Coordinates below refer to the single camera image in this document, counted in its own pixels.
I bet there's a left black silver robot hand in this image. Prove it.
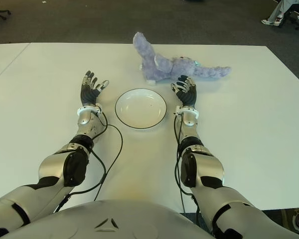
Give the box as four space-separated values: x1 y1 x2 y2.
79 70 110 106

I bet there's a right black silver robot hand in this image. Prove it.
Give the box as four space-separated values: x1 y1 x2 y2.
170 74 198 108

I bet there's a purple plush doll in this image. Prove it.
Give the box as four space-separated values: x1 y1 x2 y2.
133 31 232 86

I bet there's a white plate black rim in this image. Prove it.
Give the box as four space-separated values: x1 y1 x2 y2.
115 89 168 130

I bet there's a white red sneaker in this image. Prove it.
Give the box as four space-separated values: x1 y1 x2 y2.
261 14 284 26

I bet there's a black office chair base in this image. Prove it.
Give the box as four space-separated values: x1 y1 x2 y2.
0 7 12 23
281 4 299 31

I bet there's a silver robot torso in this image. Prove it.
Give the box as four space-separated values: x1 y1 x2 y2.
4 199 215 239

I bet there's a grey trouser leg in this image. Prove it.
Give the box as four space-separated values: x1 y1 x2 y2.
268 0 290 23

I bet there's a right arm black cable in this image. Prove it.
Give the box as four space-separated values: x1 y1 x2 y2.
173 113 200 214

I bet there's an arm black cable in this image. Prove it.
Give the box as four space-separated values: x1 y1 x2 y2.
54 111 124 214
173 113 200 214

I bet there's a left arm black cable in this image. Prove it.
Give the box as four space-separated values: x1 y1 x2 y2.
54 111 124 214

